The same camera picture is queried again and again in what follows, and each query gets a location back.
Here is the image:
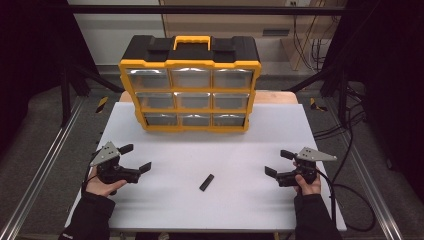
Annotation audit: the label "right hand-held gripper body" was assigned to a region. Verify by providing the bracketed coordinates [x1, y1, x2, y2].
[275, 146, 338, 188]

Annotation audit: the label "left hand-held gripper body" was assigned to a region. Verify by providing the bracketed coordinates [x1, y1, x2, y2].
[89, 141, 142, 185]

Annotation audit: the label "small black rectangular block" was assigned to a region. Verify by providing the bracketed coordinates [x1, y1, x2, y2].
[199, 173, 215, 192]

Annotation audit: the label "single clear storage drawer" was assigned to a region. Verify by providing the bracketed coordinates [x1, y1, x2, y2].
[125, 68, 171, 90]

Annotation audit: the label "yellow black drawer organizer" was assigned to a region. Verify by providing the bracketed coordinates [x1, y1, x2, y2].
[118, 34, 263, 134]

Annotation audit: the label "person's right hand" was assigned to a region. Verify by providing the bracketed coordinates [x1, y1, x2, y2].
[292, 161, 323, 197]

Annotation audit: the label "person's left hand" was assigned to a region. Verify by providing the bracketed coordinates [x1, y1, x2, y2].
[85, 165, 128, 198]

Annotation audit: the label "yellow black hazard tape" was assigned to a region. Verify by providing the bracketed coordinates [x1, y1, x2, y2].
[309, 97, 329, 113]
[95, 95, 110, 114]

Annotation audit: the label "white table mat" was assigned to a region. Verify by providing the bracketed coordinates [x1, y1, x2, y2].
[64, 101, 348, 233]

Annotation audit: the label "wooden table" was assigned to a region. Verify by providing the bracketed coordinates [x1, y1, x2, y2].
[119, 89, 299, 105]

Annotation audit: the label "grid of clear plastic drawers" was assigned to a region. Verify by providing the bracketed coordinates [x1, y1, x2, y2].
[135, 67, 254, 128]

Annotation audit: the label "black curtain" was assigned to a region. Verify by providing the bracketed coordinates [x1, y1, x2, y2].
[0, 0, 99, 158]
[324, 0, 424, 196]

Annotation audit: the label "black metal crossbar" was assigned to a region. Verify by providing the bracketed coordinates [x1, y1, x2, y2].
[46, 4, 368, 16]

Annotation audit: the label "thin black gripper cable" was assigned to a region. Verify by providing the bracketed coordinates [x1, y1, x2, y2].
[80, 151, 101, 196]

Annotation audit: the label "thick black gripper cable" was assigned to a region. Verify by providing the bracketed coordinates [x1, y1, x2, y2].
[314, 168, 377, 233]

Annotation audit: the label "black floor cables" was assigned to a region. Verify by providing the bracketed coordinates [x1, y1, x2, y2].
[313, 84, 368, 141]

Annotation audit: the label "aluminium floor rail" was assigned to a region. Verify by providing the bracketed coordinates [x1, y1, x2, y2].
[324, 98, 406, 240]
[0, 96, 86, 240]

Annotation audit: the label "black metal frame post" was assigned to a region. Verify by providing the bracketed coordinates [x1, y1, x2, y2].
[60, 63, 125, 128]
[285, 63, 350, 128]

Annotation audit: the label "bunch of hanging cables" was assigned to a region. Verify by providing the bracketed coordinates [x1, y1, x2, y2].
[291, 0, 336, 73]

